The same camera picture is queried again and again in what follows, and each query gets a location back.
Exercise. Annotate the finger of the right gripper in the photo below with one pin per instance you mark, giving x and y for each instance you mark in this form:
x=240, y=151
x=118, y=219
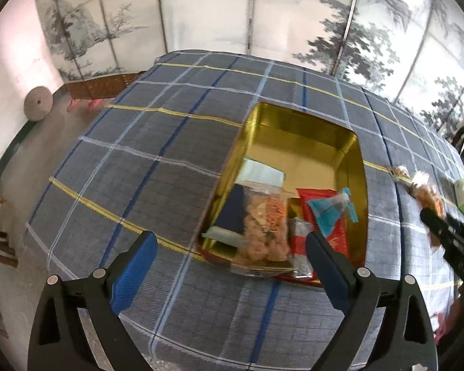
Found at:
x=450, y=234

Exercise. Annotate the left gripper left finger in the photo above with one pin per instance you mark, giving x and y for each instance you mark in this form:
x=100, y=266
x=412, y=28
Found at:
x=58, y=341

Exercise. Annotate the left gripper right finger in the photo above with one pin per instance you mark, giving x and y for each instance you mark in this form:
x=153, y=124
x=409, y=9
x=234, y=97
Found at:
x=405, y=339

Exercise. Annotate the light blue snack packet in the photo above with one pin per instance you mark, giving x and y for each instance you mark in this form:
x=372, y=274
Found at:
x=327, y=211

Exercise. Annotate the clear mahua twist packet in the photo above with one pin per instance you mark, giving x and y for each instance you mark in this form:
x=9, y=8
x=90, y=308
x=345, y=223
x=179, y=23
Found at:
x=264, y=249

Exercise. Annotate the person's hand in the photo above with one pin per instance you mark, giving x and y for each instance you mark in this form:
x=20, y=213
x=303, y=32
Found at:
x=449, y=322

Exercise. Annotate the pink white wrapped cake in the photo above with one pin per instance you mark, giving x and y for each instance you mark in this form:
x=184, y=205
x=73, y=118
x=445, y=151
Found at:
x=425, y=192

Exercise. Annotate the red snack packet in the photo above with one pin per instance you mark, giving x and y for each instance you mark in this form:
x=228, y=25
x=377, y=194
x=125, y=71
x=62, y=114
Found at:
x=338, y=238

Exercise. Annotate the red gold toffee tin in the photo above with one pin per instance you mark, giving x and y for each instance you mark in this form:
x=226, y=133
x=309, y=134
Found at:
x=312, y=153

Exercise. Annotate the plaid blue grey tablecloth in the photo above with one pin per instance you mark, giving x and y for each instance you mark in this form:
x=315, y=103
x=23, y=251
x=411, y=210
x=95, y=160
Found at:
x=152, y=161

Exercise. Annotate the dark blue packet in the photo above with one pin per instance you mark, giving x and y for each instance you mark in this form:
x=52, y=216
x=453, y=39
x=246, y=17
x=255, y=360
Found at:
x=231, y=216

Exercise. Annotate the silver foil packet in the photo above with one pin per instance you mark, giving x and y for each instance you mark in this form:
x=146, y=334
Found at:
x=252, y=171

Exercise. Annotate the painted folding screen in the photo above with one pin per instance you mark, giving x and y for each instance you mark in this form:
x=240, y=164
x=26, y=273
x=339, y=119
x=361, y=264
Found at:
x=410, y=52

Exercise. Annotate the round grey wall disc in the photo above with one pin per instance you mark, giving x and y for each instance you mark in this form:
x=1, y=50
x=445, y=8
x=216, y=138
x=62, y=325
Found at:
x=38, y=103

